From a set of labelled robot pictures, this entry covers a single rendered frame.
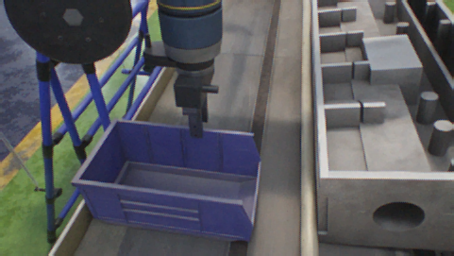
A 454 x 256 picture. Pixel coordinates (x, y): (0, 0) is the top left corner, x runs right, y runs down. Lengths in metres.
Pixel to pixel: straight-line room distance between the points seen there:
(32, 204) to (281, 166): 1.41
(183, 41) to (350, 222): 0.45
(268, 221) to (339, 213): 0.17
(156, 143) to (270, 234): 0.33
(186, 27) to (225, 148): 0.31
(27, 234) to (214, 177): 1.21
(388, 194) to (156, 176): 0.51
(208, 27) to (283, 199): 0.43
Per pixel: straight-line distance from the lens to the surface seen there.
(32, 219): 1.92
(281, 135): 0.96
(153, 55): 0.64
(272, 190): 0.82
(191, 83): 0.61
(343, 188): 0.63
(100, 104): 1.06
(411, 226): 0.73
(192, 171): 0.83
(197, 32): 0.57
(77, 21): 0.36
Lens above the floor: 1.38
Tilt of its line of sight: 41 degrees down
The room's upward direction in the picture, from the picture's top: straight up
